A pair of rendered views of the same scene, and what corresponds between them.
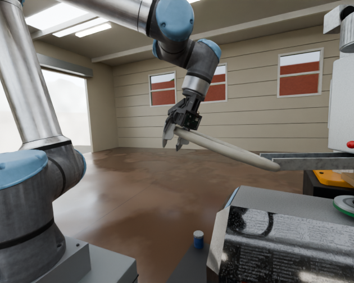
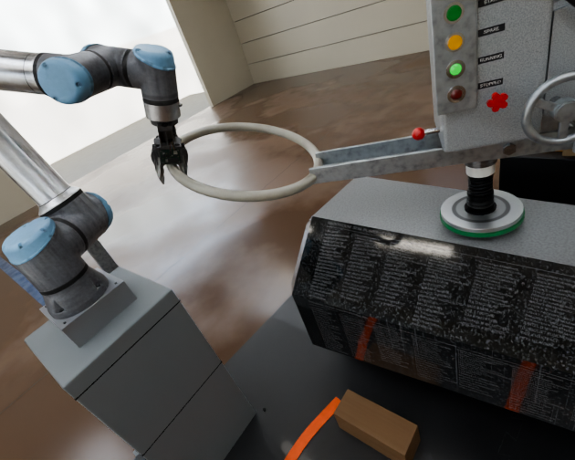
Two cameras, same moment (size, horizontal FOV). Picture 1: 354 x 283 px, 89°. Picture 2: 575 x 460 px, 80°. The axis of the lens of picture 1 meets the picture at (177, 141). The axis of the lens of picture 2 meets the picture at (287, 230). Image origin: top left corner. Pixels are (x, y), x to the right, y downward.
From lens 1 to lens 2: 72 cm
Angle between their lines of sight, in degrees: 34
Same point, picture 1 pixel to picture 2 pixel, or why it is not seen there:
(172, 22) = (61, 94)
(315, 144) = not seen: outside the picture
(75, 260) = (116, 294)
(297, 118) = not seen: outside the picture
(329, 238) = (408, 256)
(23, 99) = (13, 171)
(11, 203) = (41, 267)
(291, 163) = (335, 172)
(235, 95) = not seen: outside the picture
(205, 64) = (151, 87)
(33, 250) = (76, 292)
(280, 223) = (361, 237)
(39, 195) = (58, 256)
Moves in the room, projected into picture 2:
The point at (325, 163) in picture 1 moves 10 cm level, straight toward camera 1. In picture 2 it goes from (384, 165) to (359, 182)
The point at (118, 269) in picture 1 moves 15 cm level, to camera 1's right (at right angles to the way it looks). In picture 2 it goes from (154, 298) to (192, 297)
